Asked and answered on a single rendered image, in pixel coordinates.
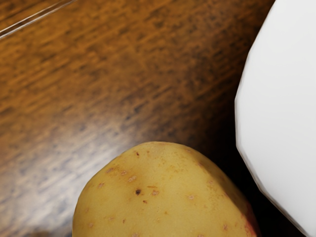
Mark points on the yellow potato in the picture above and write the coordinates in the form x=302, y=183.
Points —
x=163, y=197

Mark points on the white plate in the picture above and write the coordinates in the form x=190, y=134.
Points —
x=281, y=103

